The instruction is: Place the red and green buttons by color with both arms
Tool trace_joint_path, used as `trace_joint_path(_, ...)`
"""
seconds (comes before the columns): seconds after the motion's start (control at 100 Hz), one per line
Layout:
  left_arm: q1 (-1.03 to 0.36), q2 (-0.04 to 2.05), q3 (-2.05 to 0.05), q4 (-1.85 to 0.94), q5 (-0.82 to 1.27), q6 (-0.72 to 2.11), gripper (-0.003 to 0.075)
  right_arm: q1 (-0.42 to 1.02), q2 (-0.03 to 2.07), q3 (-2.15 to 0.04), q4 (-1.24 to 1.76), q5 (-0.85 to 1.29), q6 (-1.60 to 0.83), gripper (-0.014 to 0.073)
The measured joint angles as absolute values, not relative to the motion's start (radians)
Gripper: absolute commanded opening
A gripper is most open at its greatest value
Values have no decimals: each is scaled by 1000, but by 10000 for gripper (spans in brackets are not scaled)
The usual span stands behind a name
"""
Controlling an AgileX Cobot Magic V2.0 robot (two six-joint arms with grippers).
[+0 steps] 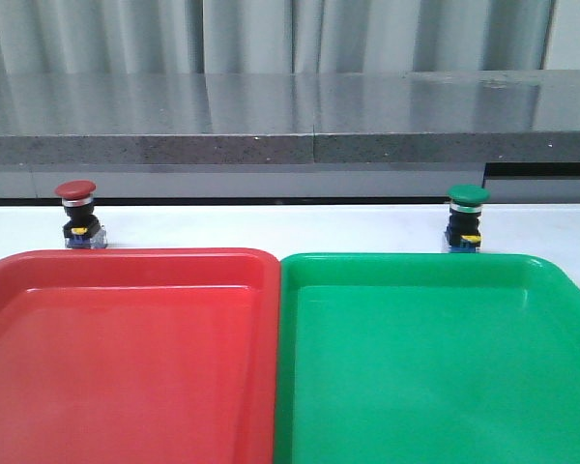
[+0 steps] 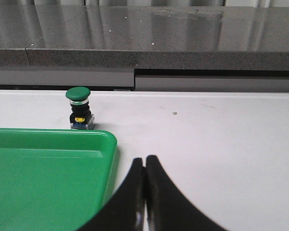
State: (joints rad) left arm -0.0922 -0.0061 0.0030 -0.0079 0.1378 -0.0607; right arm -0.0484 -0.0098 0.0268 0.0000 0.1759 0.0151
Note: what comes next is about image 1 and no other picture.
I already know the green mushroom push button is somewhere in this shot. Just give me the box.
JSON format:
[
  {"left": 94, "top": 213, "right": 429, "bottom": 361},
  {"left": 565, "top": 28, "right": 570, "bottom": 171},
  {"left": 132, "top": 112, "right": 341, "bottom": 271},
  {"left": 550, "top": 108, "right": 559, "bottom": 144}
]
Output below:
[{"left": 444, "top": 184, "right": 490, "bottom": 253}]

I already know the green plastic tray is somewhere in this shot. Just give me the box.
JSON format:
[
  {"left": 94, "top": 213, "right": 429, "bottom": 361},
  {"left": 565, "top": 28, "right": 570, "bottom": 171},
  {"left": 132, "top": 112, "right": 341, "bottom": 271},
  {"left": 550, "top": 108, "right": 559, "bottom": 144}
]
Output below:
[{"left": 274, "top": 253, "right": 580, "bottom": 463}]

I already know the grey curtain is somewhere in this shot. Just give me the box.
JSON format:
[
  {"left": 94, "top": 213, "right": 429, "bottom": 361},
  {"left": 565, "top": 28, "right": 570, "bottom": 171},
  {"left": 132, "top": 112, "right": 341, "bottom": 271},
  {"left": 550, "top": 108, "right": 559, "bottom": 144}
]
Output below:
[{"left": 0, "top": 1, "right": 555, "bottom": 74}]

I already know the grey stone counter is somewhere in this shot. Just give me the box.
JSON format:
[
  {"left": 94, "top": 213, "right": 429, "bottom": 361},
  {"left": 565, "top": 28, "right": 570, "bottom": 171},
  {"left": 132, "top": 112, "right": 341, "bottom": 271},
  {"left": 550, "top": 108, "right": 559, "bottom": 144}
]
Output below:
[{"left": 0, "top": 71, "right": 580, "bottom": 204}]

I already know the red plastic tray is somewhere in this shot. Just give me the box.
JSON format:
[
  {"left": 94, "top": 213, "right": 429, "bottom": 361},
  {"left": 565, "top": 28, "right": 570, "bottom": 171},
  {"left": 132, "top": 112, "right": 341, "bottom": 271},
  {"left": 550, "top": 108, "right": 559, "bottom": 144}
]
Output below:
[{"left": 0, "top": 248, "right": 280, "bottom": 463}]

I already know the red mushroom push button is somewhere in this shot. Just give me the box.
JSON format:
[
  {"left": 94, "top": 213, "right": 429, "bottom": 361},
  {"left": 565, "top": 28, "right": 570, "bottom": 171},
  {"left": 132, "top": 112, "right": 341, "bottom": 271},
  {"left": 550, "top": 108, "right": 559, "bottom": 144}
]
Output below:
[{"left": 54, "top": 180, "right": 108, "bottom": 249}]

